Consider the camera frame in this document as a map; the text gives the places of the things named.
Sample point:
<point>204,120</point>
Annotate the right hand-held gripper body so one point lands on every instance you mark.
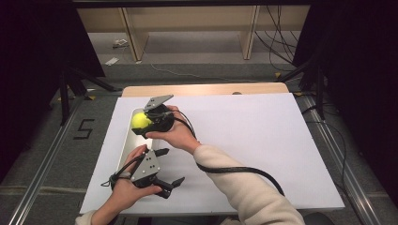
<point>158,102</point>

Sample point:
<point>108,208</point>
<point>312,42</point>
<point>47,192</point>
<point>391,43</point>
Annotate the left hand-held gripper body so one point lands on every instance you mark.
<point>146,165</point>

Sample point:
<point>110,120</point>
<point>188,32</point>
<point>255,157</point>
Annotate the yellow tennis ball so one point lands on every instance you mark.
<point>140,120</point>

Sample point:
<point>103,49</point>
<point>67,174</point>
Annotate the white rectangular plastic bin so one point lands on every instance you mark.
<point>137,146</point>

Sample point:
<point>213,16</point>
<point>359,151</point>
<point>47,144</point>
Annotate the person's right hand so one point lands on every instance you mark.
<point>180,134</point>

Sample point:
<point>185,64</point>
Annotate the person's left hand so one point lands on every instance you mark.
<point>125,190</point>

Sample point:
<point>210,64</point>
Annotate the white paper scrap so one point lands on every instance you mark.
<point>112,61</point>

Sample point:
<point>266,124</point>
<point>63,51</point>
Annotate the small crumpled floor object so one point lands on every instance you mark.
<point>120,43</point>

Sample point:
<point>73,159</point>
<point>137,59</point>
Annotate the black tripod stand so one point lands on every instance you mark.
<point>65,93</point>
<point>319,90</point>

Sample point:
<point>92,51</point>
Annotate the white table cover sheet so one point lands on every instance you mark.
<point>250,134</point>

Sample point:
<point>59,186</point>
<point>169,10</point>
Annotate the light wooden desk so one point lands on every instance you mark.
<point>187,18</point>

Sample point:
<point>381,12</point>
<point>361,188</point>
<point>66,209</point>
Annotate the dark curtain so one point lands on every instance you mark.
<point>359,78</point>
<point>31,62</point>

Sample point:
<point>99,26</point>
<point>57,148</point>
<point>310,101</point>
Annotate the aluminium floor rail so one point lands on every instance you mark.
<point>347,178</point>
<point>40,175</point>

